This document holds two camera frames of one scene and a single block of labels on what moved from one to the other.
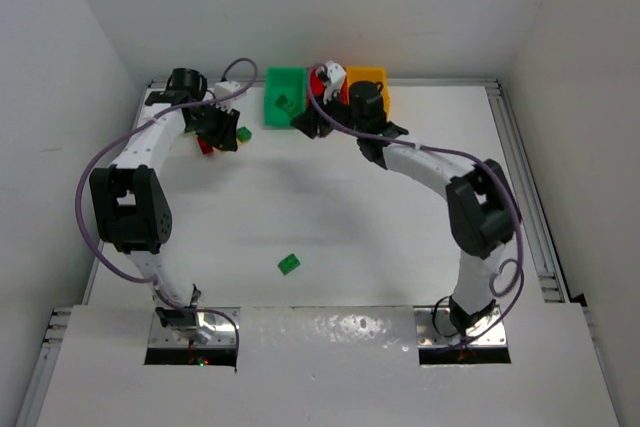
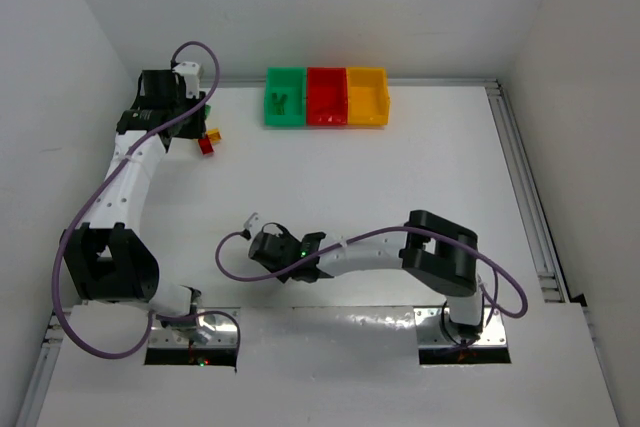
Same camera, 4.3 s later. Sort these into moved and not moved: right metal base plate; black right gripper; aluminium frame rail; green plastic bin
Moved: black right gripper
Not moved: green plastic bin; right metal base plate; aluminium frame rail
